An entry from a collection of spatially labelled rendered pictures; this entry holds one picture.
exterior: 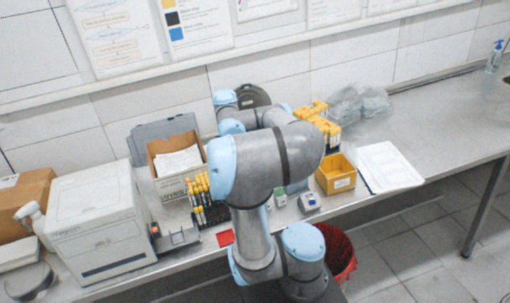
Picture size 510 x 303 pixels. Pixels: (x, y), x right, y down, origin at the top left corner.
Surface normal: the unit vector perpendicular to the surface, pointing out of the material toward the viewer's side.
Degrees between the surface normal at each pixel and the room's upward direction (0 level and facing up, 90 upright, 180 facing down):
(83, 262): 90
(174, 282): 0
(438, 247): 0
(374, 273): 0
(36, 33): 90
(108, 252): 90
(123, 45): 93
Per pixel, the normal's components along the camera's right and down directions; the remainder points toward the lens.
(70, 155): 0.33, 0.55
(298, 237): 0.04, -0.77
